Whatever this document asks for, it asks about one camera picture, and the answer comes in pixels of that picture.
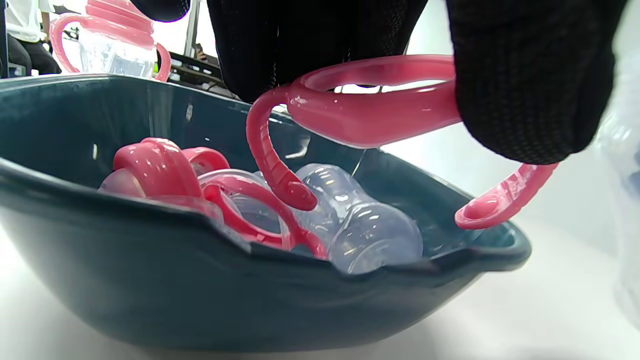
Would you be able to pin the person's left hand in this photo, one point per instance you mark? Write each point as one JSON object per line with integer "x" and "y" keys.
{"x": 310, "y": 45}

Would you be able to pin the clear dome bottle top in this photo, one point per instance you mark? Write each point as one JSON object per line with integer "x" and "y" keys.
{"x": 250, "y": 212}

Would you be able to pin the clear pink baby bottle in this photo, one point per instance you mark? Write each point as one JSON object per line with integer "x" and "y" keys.
{"x": 370, "y": 235}
{"x": 117, "y": 55}
{"x": 627, "y": 200}

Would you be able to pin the teal plastic basin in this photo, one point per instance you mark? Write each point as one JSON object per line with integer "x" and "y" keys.
{"x": 200, "y": 300}

